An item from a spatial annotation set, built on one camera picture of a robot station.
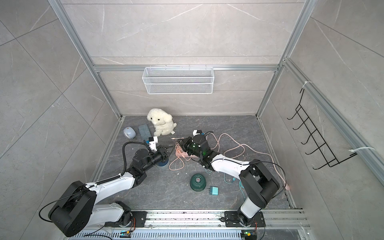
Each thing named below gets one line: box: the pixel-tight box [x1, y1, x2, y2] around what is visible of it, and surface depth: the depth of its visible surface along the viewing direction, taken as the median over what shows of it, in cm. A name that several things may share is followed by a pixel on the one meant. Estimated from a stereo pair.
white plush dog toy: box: [147, 108, 177, 137], surface depth 97 cm
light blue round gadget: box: [123, 126, 137, 139], surface depth 103 cm
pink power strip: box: [175, 148, 197, 159], surface depth 90 cm
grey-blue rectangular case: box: [138, 124, 152, 141], surface depth 109 cm
